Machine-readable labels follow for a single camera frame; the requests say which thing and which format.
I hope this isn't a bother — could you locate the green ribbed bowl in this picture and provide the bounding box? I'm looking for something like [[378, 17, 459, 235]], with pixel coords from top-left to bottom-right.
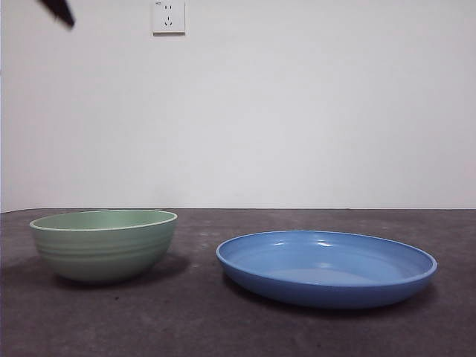
[[29, 209, 178, 286]]

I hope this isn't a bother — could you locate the blue round plate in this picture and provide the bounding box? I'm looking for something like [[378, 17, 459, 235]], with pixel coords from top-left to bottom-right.
[[216, 230, 438, 309]]

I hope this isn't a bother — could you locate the white wall socket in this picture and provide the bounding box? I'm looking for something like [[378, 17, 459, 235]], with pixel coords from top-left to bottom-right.
[[152, 0, 186, 37]]

